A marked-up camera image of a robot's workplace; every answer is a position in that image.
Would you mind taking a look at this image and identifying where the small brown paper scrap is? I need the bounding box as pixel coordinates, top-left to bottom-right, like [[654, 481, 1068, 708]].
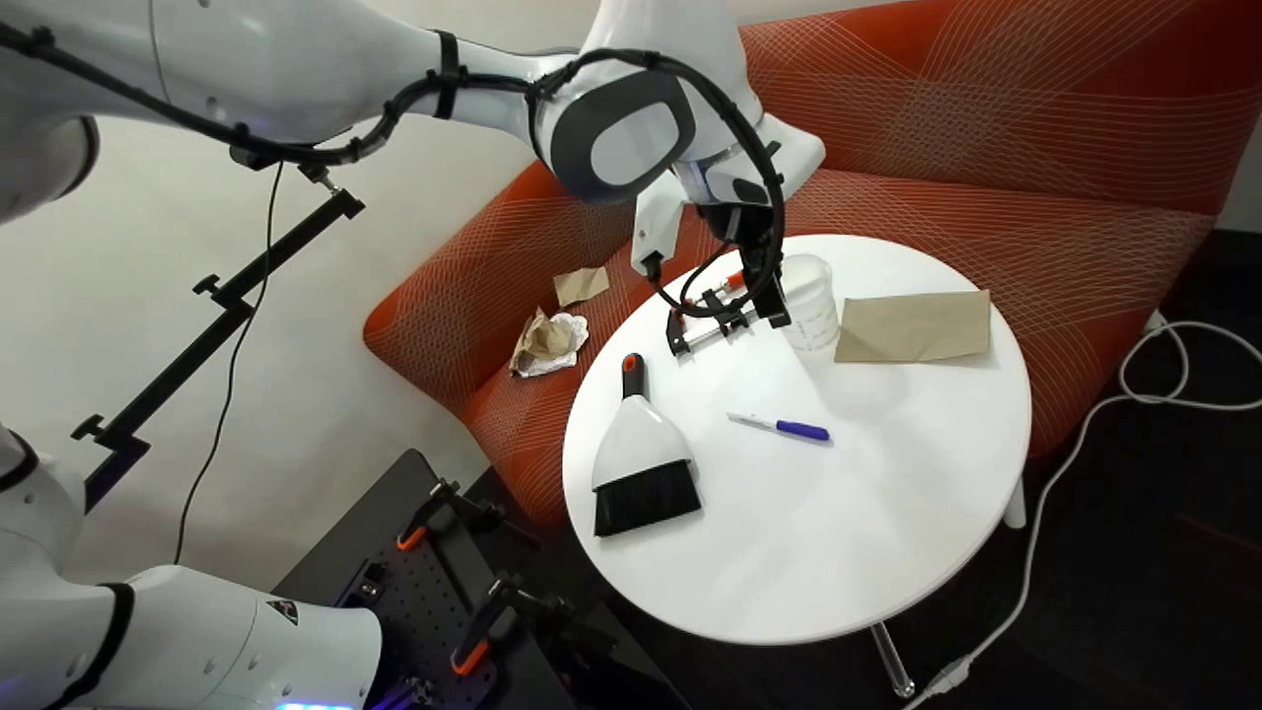
[[553, 270, 613, 307]]

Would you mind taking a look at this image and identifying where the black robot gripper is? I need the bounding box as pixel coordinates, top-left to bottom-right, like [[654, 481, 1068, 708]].
[[708, 204, 793, 333]]

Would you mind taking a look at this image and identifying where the orange fabric sofa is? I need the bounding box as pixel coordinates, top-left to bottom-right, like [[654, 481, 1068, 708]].
[[363, 0, 1262, 531]]

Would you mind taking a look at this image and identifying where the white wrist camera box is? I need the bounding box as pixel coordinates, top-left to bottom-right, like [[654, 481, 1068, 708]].
[[633, 174, 687, 278]]

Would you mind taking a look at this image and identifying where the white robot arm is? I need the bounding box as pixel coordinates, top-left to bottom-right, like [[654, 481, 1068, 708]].
[[0, 0, 823, 710]]

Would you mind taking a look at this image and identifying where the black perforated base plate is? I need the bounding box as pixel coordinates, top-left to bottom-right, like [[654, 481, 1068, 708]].
[[281, 450, 687, 710]]

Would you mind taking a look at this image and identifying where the white power cable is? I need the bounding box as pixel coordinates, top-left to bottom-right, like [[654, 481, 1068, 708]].
[[904, 312, 1262, 701]]

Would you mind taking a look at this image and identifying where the crumpled paper wrapper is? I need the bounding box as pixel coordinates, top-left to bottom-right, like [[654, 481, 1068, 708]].
[[509, 312, 589, 380]]

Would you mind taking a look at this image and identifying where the brown cardboard piece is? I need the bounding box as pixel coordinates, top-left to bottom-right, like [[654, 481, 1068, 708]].
[[838, 293, 992, 364]]

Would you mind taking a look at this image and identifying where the orange handled base clamp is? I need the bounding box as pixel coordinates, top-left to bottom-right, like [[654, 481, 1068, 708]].
[[395, 479, 504, 551]]

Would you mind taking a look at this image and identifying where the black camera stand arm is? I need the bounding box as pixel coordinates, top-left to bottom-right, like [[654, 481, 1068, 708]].
[[73, 190, 363, 505]]

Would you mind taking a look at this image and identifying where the blue and white marker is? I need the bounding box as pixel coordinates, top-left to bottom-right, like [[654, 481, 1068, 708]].
[[731, 414, 833, 447]]

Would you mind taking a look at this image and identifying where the clear plastic measuring cup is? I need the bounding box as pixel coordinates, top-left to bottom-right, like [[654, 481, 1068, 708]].
[[783, 254, 842, 357]]

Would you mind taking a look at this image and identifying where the round white table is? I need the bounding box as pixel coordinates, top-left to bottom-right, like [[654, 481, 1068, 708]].
[[565, 299, 1032, 646]]

